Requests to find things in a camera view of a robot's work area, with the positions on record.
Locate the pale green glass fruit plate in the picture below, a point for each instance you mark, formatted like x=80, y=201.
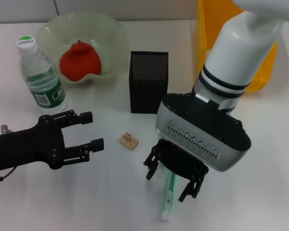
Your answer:
x=103, y=36

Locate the right wrist camera housing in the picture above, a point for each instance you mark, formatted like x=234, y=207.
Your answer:
x=207, y=120

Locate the clear water bottle green label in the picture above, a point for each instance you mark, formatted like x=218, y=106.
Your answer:
x=43, y=84

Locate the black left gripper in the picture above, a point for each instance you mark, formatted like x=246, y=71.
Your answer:
x=26, y=146

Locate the green utility knife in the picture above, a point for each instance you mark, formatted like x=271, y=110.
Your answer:
x=165, y=211

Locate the yellow plastic bin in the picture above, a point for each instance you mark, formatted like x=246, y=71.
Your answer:
x=204, y=36

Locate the orange fruit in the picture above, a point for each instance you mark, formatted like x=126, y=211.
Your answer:
x=79, y=62

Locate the black mesh pen holder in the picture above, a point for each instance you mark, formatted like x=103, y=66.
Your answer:
x=144, y=96

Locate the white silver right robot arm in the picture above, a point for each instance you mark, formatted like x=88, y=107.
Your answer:
x=238, y=48

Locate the tan eraser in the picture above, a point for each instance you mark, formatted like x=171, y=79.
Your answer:
x=128, y=140

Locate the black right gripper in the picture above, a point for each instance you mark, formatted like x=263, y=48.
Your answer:
x=180, y=161

